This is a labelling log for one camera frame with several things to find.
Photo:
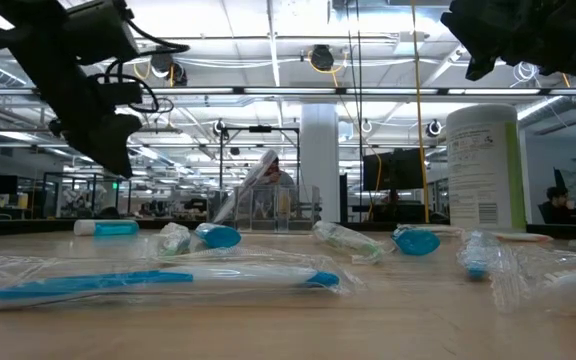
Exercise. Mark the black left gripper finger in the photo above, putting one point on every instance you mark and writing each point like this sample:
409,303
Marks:
108,142

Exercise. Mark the white wipes canister green label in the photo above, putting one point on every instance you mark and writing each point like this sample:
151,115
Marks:
483,165

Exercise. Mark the person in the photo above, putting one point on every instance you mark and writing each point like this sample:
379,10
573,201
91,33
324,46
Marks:
558,210
279,177

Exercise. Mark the clear acrylic organizer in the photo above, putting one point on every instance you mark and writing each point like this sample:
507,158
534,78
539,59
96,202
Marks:
288,210

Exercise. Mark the white building column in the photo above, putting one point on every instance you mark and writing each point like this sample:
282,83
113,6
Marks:
319,150

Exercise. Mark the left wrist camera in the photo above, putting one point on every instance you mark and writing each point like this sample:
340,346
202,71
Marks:
100,30

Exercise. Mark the black aluminium rig frame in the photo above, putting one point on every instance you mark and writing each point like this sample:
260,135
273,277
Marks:
18,227

